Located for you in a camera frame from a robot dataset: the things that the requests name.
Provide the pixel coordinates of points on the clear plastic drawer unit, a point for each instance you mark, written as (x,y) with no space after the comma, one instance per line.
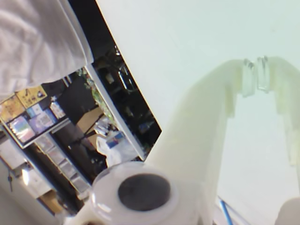
(63,164)

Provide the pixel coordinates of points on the person in white shirt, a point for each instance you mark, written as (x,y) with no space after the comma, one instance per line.
(35,35)

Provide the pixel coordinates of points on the small hanging key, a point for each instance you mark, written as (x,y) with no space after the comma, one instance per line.
(9,180)

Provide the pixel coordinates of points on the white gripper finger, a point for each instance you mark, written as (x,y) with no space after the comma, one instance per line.
(290,93)
(192,131)

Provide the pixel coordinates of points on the white plastic bag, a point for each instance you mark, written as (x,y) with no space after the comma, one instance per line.
(117,150)

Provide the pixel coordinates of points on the long white beam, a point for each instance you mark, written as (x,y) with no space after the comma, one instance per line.
(112,110)

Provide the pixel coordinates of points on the shelf with colourful books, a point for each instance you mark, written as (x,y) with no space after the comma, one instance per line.
(28,122)

